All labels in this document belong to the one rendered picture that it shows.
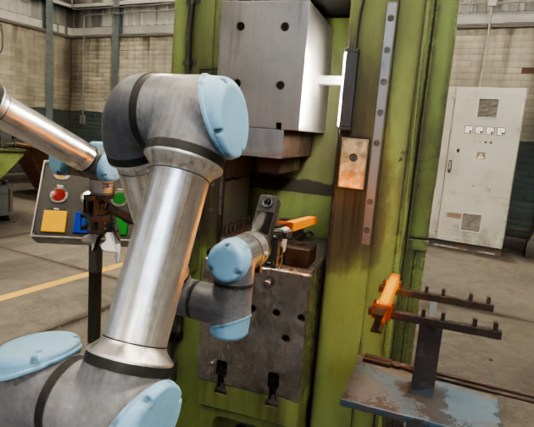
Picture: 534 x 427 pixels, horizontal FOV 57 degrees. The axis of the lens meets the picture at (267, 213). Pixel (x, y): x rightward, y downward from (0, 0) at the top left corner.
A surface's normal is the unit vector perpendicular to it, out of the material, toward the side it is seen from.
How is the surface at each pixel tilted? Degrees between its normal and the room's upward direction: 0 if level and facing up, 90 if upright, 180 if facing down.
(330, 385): 90
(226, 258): 88
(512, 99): 90
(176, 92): 62
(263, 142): 90
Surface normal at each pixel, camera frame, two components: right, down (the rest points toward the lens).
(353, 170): -0.31, 0.14
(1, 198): 0.82, 0.16
